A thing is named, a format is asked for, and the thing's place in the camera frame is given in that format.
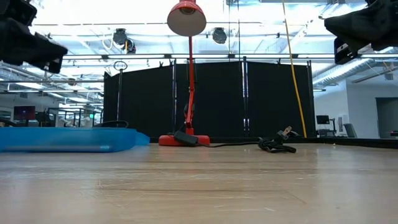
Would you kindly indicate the blue plastic supply box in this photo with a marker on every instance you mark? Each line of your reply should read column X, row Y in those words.
column 62, row 140

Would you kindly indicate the monitor with red screen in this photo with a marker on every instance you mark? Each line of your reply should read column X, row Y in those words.
column 24, row 112

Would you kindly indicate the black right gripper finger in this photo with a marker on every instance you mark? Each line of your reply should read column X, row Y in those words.
column 351, row 26

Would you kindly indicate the black metal table frame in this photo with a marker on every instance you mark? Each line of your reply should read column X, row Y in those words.
column 342, row 142

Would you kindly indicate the black ceiling fixture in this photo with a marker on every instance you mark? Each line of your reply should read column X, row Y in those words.
column 122, row 39
column 219, row 36

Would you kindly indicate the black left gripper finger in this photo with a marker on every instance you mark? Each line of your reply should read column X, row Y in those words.
column 49, row 53

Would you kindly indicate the red desk lamp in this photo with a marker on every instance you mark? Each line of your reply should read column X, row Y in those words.
column 190, row 77

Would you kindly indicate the small black monitor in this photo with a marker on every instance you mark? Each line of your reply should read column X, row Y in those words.
column 322, row 119

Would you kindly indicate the grey office chair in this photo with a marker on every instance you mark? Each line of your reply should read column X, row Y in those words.
column 350, row 130

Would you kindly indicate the grey door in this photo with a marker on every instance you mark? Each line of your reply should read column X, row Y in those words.
column 387, row 118

